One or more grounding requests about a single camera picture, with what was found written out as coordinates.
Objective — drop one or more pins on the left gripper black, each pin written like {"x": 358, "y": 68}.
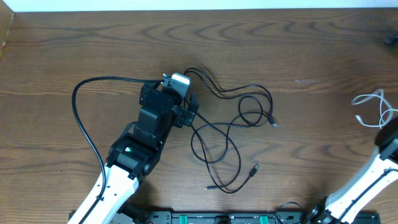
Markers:
{"x": 183, "y": 116}

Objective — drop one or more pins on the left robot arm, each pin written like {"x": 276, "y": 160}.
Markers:
{"x": 136, "y": 152}

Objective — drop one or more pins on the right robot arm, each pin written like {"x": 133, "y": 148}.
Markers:
{"x": 380, "y": 170}

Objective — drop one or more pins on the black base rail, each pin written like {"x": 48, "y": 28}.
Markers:
{"x": 167, "y": 217}

